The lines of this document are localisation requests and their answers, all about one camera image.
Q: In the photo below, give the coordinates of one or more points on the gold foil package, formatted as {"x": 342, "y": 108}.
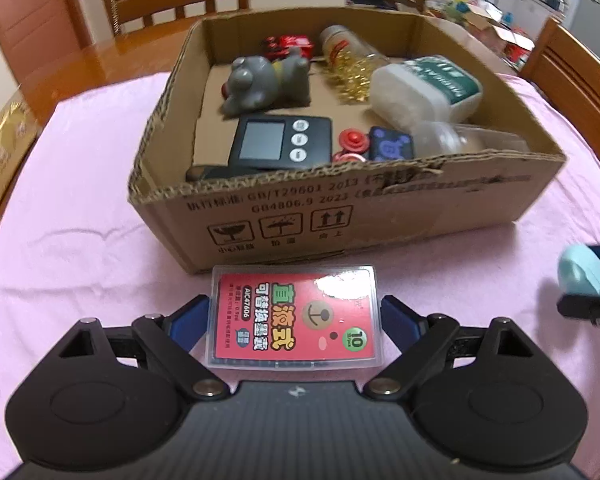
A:
{"x": 5, "y": 150}

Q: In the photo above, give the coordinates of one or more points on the clear bottle of golden capsules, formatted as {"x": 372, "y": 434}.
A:
{"x": 345, "y": 50}

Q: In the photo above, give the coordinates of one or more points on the grey toy animal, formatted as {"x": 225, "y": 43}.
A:
{"x": 265, "y": 85}

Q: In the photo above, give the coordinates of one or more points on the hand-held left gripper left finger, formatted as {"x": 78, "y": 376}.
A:
{"x": 187, "y": 317}

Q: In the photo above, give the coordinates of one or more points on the small open carton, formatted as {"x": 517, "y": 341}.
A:
{"x": 505, "y": 40}

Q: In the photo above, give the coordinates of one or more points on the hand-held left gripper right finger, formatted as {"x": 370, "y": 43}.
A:
{"x": 400, "y": 320}

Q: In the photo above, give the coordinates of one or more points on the teal egg-shaped case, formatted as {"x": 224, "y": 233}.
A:
{"x": 580, "y": 270}

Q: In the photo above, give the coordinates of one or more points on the pink tablecloth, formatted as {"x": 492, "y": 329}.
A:
{"x": 80, "y": 240}

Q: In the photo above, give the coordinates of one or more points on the wooden door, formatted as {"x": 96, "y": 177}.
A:
{"x": 30, "y": 15}

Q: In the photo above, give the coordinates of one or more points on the translucent white plastic bottle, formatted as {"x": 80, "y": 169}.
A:
{"x": 410, "y": 95}

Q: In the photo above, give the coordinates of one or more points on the brown cardboard box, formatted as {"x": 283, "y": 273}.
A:
{"x": 380, "y": 220}

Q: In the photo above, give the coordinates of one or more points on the blue toy with red wheels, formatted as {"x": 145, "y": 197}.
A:
{"x": 387, "y": 145}

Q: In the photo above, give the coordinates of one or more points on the clear plastic jar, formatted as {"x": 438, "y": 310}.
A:
{"x": 440, "y": 137}

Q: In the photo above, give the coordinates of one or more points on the black digital timer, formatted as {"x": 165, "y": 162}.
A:
{"x": 260, "y": 142}

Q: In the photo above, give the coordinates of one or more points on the red refill pack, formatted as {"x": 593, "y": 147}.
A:
{"x": 290, "y": 320}

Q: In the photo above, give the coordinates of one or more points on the red toy car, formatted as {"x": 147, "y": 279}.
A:
{"x": 280, "y": 45}

